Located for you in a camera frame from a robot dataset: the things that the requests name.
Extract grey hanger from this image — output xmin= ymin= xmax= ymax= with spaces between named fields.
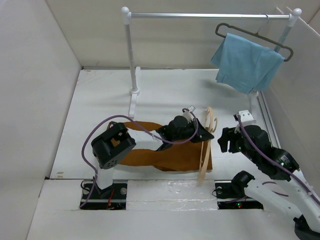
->
xmin=215 ymin=22 xmax=294 ymax=62

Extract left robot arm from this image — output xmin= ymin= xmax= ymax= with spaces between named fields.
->
xmin=91 ymin=115 xmax=214 ymax=199

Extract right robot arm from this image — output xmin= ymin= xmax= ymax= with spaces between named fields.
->
xmin=217 ymin=125 xmax=320 ymax=240

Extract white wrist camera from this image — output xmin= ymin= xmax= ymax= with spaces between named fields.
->
xmin=182 ymin=105 xmax=196 ymax=121
xmin=234 ymin=110 xmax=256 ymax=126

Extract light blue towel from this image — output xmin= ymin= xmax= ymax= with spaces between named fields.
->
xmin=210 ymin=33 xmax=285 ymax=95

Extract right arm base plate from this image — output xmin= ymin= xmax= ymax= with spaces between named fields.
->
xmin=211 ymin=180 xmax=264 ymax=210

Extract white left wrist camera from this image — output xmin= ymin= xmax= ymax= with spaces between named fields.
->
xmin=182 ymin=105 xmax=196 ymax=121

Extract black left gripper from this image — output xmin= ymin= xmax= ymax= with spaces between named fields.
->
xmin=172 ymin=118 xmax=213 ymax=144

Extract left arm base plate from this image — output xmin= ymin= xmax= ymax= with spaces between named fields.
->
xmin=79 ymin=180 xmax=128 ymax=211

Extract brown trousers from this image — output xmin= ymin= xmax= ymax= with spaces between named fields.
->
xmin=120 ymin=121 xmax=213 ymax=172

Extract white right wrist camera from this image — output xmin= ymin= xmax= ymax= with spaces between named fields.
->
xmin=234 ymin=110 xmax=256 ymax=126

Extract white metal clothes rack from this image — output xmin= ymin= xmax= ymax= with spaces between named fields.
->
xmin=121 ymin=6 xmax=302 ymax=119

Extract beige wooden hanger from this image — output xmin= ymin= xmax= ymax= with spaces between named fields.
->
xmin=197 ymin=106 xmax=218 ymax=184

